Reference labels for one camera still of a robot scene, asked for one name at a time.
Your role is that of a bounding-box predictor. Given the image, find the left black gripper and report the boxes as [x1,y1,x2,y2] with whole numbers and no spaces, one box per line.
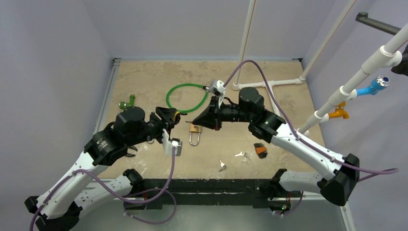
[126,107,176,147]

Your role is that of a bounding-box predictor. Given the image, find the large brass padlock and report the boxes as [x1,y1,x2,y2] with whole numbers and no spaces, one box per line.
[189,124,203,146]

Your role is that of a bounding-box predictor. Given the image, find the small yellow padlock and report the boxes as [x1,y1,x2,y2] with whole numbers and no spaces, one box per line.
[172,111,188,125]

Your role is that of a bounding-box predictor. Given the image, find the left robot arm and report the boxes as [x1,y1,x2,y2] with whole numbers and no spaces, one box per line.
[25,106,182,231]

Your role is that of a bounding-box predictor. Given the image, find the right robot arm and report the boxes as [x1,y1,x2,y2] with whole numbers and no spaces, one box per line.
[192,87,360,206]

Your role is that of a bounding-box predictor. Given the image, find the orange hex key set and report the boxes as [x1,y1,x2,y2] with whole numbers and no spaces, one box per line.
[254,143,268,159]

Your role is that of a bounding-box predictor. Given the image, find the black pliers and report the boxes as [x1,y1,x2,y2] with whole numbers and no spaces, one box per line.
[125,145,138,157]

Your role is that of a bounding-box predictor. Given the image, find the orange faucet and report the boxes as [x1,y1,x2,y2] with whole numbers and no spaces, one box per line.
[328,101,349,119]

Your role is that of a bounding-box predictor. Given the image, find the blue faucet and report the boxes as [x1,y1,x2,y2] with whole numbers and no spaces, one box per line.
[356,75,391,96]

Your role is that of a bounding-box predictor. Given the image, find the black overhead bar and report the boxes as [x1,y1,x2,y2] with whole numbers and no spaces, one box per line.
[355,12,401,36]

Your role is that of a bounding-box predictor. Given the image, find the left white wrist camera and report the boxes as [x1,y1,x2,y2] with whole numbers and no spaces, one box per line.
[161,129,183,156]

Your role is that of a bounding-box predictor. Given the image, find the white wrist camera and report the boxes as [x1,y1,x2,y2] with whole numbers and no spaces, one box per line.
[161,129,183,156]
[207,80,226,108]

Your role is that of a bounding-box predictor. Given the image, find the green cable lock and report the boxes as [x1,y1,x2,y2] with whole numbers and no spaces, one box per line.
[166,83,208,113]

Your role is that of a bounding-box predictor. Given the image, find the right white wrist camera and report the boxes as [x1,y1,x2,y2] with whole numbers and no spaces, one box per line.
[207,80,226,108]

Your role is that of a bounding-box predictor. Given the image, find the green hose nozzle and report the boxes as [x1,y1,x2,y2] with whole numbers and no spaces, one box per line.
[119,94,135,110]

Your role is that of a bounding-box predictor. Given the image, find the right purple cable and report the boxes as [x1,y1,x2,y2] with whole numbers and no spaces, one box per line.
[223,59,399,217]

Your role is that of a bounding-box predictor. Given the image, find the white pvc pipe frame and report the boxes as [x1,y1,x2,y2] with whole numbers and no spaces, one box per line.
[233,0,408,134]

